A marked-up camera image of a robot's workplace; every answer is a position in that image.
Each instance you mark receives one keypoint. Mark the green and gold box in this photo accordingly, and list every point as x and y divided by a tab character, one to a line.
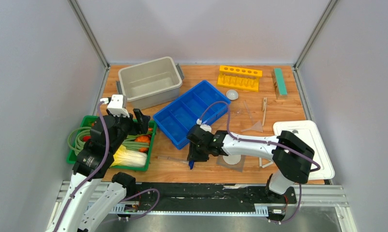
279	84

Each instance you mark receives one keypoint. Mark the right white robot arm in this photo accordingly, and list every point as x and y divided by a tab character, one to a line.
292	156

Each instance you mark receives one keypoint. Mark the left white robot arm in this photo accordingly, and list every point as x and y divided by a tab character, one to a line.
106	136

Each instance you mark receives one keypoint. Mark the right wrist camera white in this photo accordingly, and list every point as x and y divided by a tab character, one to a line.
203	126

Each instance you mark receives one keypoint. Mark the white tray lid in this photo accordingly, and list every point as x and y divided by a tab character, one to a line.
308	132

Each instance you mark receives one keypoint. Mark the yellow test tube rack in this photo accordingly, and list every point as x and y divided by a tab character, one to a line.
239	78

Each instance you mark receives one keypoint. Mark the wire gauze with ceramic centre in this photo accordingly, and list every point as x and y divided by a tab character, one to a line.
232	162

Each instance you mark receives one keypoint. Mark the wooden test tube clamp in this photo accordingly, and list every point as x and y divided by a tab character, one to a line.
264	108

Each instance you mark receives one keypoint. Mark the green long beans bundle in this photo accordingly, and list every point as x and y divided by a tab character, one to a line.
75	140

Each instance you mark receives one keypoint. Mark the grey plastic tub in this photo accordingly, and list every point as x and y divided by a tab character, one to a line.
151	83

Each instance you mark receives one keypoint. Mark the yellow napa cabbage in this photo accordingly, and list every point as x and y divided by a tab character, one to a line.
130	158

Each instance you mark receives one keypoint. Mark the clay pipe triangle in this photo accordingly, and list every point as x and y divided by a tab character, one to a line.
264	163

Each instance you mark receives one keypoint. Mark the white evaporating dish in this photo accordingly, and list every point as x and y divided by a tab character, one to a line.
232	95

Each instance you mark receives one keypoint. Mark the green plastic vegetable tray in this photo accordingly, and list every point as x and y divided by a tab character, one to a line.
88	121

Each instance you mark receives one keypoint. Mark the blue divided plastic tray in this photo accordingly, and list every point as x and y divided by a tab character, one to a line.
202	101

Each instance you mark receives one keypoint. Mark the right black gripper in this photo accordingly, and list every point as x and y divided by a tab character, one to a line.
193	155

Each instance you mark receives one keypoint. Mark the red chilli pepper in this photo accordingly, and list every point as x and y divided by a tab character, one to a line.
85	138

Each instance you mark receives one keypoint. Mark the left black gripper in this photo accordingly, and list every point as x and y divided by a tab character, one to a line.
141	125

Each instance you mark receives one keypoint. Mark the small orange carrot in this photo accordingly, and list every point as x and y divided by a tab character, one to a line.
143	149

